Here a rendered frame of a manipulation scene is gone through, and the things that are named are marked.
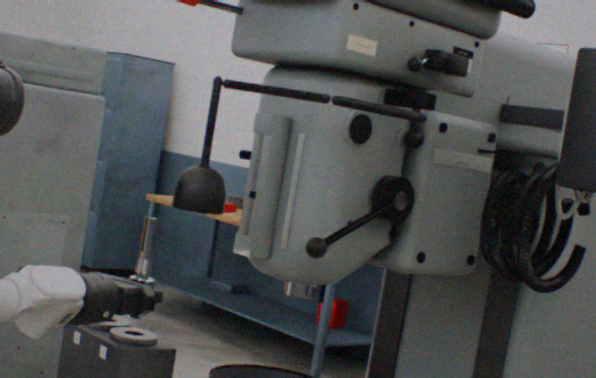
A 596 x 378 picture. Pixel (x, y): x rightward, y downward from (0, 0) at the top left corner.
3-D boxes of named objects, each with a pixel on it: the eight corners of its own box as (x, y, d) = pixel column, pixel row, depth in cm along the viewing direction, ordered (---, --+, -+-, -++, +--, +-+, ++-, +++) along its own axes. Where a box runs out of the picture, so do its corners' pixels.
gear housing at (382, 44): (334, 64, 133) (345, -9, 132) (224, 55, 151) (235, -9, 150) (480, 100, 156) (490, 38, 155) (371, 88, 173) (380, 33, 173)
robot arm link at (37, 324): (112, 303, 163) (65, 307, 153) (75, 340, 166) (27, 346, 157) (81, 250, 167) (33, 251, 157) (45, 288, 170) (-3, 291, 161)
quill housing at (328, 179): (304, 291, 138) (341, 67, 136) (216, 261, 153) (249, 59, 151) (393, 292, 151) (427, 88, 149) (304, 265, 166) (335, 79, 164)
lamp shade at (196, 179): (163, 206, 132) (170, 161, 132) (182, 204, 139) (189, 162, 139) (212, 215, 130) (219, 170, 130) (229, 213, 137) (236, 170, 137)
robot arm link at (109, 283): (159, 278, 173) (115, 280, 162) (151, 330, 173) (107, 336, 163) (106, 263, 179) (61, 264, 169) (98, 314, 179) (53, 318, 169)
